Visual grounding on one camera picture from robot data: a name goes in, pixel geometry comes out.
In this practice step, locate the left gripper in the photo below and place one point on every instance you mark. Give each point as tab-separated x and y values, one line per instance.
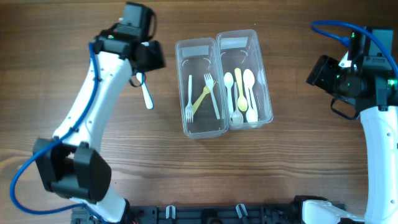
159	61

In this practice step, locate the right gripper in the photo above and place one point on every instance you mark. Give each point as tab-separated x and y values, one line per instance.
320	73

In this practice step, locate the light blue plastic fork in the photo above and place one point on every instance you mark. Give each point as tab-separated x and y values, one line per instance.
147	97

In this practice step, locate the yellow plastic fork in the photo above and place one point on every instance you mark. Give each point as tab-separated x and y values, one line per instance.
196	104

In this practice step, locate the white spoon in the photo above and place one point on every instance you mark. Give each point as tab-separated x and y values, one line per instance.
249	80
262	84

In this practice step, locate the white spoon diagonal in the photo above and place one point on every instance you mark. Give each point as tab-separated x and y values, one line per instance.
228	81

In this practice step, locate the yellow plastic spoon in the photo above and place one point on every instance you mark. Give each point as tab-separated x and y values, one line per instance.
242	101

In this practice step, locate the white spoon bowl down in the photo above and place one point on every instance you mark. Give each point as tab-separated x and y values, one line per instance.
237	116

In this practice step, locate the white plastic fork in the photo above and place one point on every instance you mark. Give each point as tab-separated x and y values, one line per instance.
189	106

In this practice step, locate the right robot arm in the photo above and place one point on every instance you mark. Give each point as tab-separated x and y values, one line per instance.
370	54

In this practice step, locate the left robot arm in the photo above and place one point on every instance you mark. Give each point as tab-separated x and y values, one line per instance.
70	164

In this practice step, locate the left clear plastic container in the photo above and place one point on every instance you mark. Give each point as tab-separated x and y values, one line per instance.
196	57

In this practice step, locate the clear plastic container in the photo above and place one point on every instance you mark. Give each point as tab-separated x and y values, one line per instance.
241	49
196	57

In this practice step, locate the right clear plastic container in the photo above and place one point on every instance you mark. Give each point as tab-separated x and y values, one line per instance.
241	49

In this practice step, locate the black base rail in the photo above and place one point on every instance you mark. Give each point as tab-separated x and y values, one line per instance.
241	213

